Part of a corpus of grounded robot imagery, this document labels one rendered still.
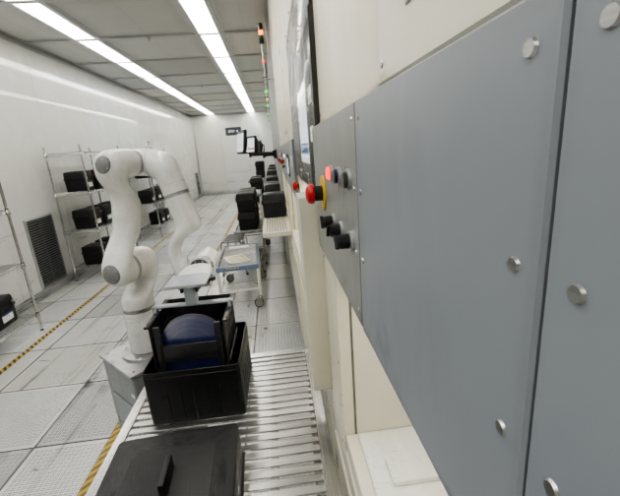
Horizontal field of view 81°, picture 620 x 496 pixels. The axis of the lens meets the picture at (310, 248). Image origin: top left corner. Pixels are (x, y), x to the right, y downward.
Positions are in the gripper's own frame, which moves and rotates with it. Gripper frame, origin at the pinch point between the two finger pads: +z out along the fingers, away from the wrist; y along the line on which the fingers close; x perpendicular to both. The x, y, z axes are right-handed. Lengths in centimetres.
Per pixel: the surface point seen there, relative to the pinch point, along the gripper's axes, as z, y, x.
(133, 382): -15, 30, -41
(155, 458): 36.8, 3.7, -27.4
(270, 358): -15.6, -20.6, -37.4
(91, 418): -95, 99, -114
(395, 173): 79, -39, 36
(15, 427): -95, 144, -114
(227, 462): 40, -13, -27
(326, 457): 33, -36, -37
